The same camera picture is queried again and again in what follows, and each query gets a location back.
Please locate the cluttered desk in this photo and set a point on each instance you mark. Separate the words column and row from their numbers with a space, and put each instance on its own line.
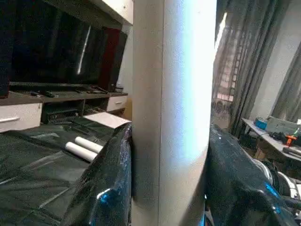
column 275, row 139

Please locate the grey window curtain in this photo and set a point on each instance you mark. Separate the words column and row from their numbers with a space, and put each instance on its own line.
column 249, row 61

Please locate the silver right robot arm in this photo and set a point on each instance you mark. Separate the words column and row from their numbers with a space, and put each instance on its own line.
column 277, row 181

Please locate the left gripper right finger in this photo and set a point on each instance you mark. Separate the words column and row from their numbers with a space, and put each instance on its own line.
column 244, row 188

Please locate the black speaker box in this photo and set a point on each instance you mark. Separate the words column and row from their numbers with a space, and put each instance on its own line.
column 115, row 59

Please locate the black television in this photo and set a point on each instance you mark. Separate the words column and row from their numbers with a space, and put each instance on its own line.
column 51, row 47

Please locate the white wall shelf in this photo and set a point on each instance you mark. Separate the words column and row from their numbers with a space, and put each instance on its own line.
column 120, row 9

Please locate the white drawer unit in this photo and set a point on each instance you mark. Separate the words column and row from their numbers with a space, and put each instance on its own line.
column 19, row 117

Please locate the black mat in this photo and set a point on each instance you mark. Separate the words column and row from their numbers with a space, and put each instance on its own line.
column 33, row 183

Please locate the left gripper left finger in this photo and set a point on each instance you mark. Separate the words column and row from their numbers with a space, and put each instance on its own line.
column 103, row 193

